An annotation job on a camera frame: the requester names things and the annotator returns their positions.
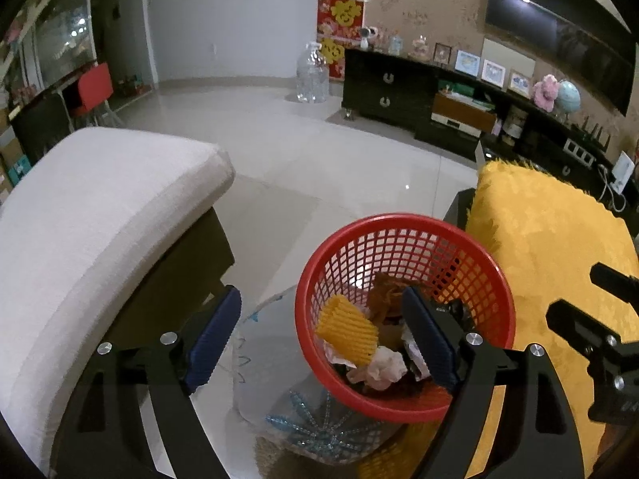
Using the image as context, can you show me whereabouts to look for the light blue globe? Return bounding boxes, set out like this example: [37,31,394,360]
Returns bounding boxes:
[556,80,581,121]

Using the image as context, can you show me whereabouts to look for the black chair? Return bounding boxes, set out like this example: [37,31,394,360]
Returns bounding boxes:
[10,92,73,165]

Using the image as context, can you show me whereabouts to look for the black television cabinet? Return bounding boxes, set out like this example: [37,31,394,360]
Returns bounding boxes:
[342,49,630,210]

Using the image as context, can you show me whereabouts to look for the green packets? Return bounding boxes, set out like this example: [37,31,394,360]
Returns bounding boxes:
[437,80,495,111]

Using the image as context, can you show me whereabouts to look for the yellow fuzzy table cloth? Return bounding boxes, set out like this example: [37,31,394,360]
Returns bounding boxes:
[357,157,639,479]

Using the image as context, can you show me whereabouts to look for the white cushioned sofa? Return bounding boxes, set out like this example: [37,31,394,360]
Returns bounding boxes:
[0,127,235,477]

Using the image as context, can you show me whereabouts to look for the white crumpled tissue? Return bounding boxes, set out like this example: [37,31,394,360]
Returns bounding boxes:
[349,345,407,391]

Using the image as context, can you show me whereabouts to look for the wall-mounted black television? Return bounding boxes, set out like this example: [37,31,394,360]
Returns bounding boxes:
[485,0,635,115]

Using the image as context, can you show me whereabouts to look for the stack of cardboard boxes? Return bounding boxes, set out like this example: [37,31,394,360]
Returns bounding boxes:
[0,110,32,205]

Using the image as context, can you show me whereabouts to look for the blue beaded star ornament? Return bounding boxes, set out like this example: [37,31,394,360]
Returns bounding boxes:
[264,389,373,460]

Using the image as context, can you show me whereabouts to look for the glass jar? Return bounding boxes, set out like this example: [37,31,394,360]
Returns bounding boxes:
[502,107,529,138]

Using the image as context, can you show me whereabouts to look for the white cables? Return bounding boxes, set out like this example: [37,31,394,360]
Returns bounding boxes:
[596,164,630,213]

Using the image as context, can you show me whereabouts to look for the light picture frame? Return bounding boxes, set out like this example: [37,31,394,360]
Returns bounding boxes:
[508,68,532,99]

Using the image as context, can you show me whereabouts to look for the white power strip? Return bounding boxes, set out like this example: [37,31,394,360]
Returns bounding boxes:
[564,139,597,165]

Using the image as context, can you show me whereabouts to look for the red festive wall poster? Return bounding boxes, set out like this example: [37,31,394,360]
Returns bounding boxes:
[317,0,364,81]

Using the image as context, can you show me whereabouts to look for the clear plastic container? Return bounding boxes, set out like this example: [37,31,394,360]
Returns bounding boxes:
[232,284,400,465]

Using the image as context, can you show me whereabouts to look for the blue picture frame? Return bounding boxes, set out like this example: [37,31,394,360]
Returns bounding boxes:
[454,49,481,77]

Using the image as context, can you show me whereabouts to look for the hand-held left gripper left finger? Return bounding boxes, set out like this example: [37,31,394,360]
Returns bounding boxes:
[50,284,243,479]

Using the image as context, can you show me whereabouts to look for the white wall panel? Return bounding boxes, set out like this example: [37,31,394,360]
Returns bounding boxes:
[482,36,536,73]

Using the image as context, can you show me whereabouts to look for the red chair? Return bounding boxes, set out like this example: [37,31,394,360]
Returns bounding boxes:
[70,62,121,128]

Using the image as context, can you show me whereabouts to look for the black antenna router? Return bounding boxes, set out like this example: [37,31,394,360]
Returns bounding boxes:
[569,116,612,153]

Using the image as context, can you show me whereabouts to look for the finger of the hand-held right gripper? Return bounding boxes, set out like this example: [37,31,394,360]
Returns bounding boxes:
[546,299,626,361]
[589,262,639,305]

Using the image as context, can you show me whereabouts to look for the large clear water jug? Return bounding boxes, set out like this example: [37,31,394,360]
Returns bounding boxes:
[296,41,330,105]

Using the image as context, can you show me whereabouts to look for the glass sliding door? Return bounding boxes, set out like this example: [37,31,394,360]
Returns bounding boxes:
[32,0,98,88]

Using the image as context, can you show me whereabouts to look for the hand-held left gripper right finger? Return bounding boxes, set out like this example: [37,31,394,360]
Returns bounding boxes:
[401,286,585,479]

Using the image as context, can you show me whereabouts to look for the white upright modem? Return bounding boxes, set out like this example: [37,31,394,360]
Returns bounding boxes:
[611,151,635,193]

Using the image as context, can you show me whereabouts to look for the brown cloth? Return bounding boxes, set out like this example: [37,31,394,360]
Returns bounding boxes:
[367,272,415,327]

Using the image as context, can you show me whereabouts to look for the silver plastic wrapper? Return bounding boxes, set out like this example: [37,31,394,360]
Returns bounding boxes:
[402,327,433,380]

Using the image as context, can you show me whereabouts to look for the yellow foam fruit net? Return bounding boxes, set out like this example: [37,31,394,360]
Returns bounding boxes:
[316,295,380,366]

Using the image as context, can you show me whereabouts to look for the brown and white set-top box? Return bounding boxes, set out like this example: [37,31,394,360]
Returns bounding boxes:
[430,92,497,135]

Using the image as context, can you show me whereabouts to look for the red plastic mesh basket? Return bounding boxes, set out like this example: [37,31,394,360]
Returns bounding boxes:
[294,214,516,424]

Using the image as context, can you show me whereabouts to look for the pink plush toy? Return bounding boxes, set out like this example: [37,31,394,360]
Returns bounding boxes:
[532,74,560,111]

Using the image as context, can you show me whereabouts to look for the white picture frame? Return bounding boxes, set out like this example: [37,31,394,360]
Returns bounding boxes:
[480,59,507,85]

